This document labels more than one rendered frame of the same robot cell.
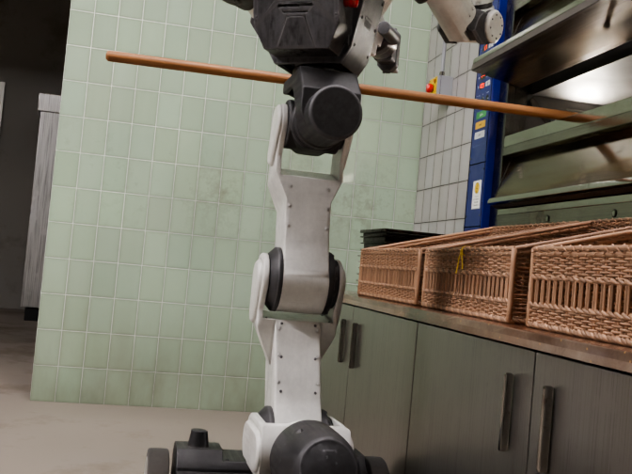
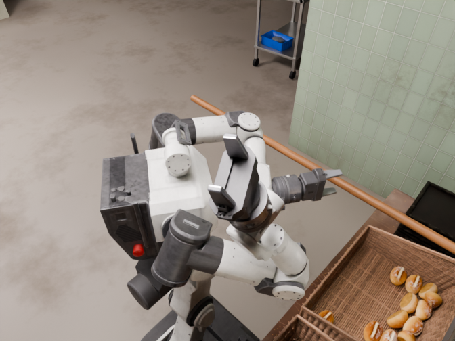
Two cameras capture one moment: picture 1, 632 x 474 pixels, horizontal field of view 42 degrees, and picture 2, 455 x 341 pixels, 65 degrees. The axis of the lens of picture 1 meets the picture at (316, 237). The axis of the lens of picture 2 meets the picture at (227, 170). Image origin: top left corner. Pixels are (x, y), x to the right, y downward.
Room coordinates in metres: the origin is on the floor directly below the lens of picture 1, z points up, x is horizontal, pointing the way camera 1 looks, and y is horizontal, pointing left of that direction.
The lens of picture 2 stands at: (1.59, -0.65, 2.10)
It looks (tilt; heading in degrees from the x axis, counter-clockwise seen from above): 44 degrees down; 56
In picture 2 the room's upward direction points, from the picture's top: straight up
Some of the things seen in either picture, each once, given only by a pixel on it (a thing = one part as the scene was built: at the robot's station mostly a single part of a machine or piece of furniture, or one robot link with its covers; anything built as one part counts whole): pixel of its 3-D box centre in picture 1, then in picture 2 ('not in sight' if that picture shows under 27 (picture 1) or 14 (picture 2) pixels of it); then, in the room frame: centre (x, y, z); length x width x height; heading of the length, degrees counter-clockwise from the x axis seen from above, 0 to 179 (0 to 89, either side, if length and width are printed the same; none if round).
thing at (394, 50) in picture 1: (383, 45); (301, 186); (2.21, -0.13, 1.28); 0.12 x 0.10 x 0.13; 158
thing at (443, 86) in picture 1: (440, 89); not in sight; (3.46, -0.47, 1.46); 0.10 x 0.07 x 0.10; 12
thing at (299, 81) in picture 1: (321, 109); (168, 264); (1.78, 0.01, 1.00); 0.28 x 0.13 x 0.18; 13
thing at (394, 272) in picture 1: (459, 260); (388, 298); (2.50, -0.44, 0.72); 0.56 x 0.49 x 0.28; 13
